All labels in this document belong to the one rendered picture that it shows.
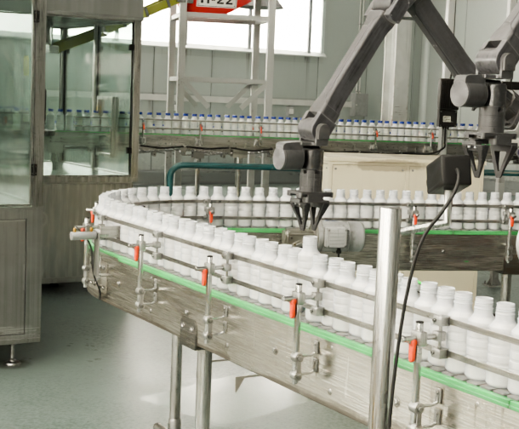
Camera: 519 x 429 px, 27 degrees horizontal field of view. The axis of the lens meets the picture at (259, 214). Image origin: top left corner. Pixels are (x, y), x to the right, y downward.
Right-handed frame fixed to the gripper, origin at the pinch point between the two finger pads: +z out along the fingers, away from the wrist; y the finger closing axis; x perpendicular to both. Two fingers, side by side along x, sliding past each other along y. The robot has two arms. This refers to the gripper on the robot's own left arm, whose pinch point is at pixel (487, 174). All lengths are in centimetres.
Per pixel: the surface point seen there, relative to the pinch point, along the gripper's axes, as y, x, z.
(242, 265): -17, 75, 31
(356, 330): -16.8, 22.7, 38.3
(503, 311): -16.3, -24.1, 25.1
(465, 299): -15.8, -12.7, 24.7
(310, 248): -15, 46, 22
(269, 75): 337, 647, -43
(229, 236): -16, 86, 24
